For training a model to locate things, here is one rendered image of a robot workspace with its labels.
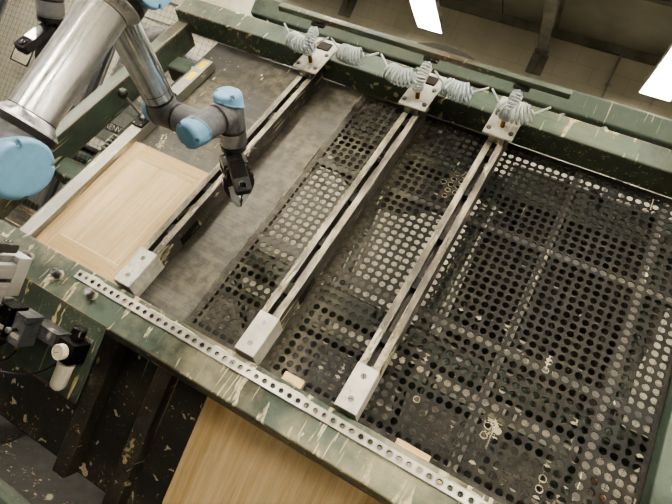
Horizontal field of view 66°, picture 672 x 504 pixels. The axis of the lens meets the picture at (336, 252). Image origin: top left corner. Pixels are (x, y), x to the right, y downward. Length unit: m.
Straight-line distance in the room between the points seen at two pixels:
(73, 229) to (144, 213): 0.23
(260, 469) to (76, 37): 1.22
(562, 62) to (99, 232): 5.82
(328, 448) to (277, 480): 0.37
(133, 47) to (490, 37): 5.93
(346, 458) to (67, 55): 1.01
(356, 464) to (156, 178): 1.14
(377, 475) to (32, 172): 0.95
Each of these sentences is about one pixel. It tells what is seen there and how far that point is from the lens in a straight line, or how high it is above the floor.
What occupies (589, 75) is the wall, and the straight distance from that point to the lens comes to 6.80.
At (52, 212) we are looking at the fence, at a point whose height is 0.99.
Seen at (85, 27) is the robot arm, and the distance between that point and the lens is 1.08.
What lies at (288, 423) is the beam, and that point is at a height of 0.83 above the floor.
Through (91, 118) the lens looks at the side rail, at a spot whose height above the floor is 1.31.
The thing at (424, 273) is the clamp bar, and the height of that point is 1.29.
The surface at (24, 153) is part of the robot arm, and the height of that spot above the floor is 1.23.
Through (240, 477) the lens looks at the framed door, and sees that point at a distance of 1.72.
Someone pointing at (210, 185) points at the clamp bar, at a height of 1.27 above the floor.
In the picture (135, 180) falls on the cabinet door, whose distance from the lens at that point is 1.92.
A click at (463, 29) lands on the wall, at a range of 7.02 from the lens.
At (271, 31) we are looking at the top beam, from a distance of 2.25.
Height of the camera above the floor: 1.35
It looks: 4 degrees down
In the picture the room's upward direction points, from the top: 24 degrees clockwise
